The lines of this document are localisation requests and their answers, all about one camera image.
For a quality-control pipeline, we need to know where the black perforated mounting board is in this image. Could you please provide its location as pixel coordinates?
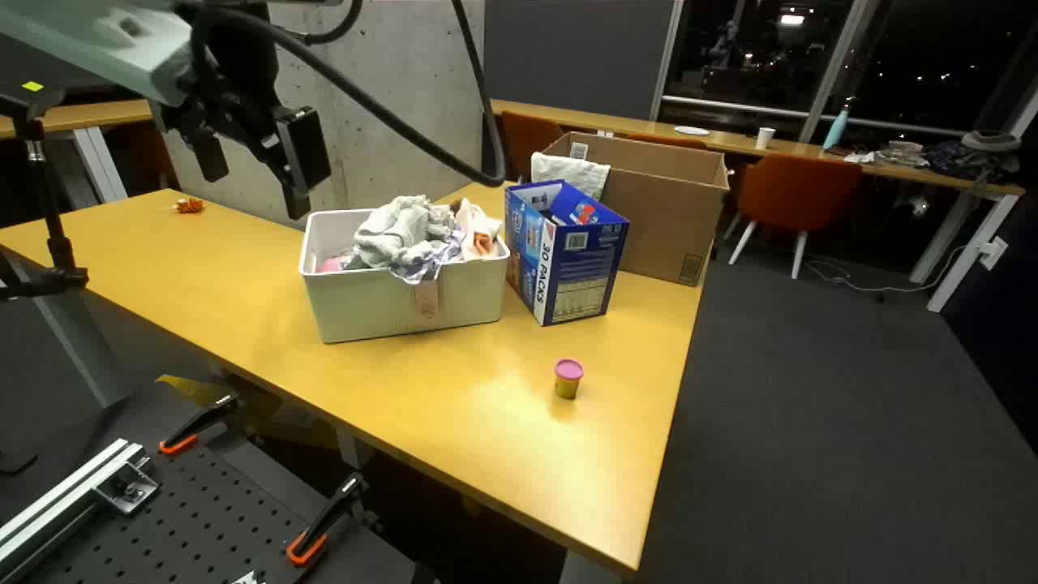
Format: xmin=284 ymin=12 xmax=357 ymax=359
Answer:
xmin=4 ymin=437 xmax=420 ymax=584

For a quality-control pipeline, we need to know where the small pink lidded jar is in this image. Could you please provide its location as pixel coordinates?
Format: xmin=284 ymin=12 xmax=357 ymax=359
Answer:
xmin=554 ymin=356 xmax=584 ymax=400

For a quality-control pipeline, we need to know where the brown cardboard box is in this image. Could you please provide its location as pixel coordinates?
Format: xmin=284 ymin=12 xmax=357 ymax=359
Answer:
xmin=546 ymin=133 xmax=729 ymax=286

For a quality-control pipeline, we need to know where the black camera tripod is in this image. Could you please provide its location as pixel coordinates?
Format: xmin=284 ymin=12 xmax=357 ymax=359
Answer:
xmin=0 ymin=80 xmax=89 ymax=301

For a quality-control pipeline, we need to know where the white packing paper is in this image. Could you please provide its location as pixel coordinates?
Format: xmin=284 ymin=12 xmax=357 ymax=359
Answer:
xmin=532 ymin=154 xmax=611 ymax=199

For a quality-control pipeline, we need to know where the peach cloth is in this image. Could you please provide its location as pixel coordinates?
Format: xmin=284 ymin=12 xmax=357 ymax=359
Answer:
xmin=454 ymin=199 xmax=504 ymax=261

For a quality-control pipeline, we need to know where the pink cloth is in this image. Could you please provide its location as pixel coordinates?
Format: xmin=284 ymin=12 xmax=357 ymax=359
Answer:
xmin=315 ymin=257 xmax=348 ymax=273

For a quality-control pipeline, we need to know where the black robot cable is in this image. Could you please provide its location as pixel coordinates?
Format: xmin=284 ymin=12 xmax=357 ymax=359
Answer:
xmin=175 ymin=0 xmax=514 ymax=188

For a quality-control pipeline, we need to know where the teal water bottle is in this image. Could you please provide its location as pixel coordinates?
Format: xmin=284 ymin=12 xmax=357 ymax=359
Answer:
xmin=820 ymin=95 xmax=857 ymax=154

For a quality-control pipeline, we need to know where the orange office chair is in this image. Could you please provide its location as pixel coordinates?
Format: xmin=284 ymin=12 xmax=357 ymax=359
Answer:
xmin=729 ymin=155 xmax=862 ymax=280

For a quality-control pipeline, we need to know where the aluminium rail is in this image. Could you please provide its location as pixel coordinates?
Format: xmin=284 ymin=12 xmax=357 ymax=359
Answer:
xmin=0 ymin=437 xmax=159 ymax=564

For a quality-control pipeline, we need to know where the white plastic basket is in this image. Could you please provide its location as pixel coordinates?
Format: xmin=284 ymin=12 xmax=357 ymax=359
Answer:
xmin=298 ymin=207 xmax=510 ymax=344

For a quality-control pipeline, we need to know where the small orange object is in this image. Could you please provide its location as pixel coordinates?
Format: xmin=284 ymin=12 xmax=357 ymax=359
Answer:
xmin=175 ymin=199 xmax=203 ymax=216

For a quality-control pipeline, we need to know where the long wooden desk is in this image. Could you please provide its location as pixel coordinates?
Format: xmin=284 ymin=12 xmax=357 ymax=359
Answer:
xmin=493 ymin=102 xmax=1024 ymax=313

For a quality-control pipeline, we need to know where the blue snack box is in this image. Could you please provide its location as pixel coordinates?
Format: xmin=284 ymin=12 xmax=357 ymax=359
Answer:
xmin=505 ymin=182 xmax=628 ymax=326

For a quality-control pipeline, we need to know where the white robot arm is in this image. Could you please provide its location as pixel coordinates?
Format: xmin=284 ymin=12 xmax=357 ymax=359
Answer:
xmin=0 ymin=0 xmax=332 ymax=218

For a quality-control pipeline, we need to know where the gray cloth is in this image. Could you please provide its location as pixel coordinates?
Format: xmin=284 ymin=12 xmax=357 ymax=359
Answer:
xmin=344 ymin=196 xmax=462 ymax=286

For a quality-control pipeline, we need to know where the orange handled clamp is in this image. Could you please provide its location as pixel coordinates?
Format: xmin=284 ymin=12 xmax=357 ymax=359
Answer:
xmin=281 ymin=474 xmax=365 ymax=569
xmin=157 ymin=394 xmax=237 ymax=459

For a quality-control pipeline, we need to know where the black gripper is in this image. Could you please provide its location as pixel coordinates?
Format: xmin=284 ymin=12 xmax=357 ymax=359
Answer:
xmin=159 ymin=11 xmax=332 ymax=222

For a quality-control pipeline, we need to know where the white cup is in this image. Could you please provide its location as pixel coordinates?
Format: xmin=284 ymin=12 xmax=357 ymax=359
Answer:
xmin=755 ymin=128 xmax=775 ymax=148

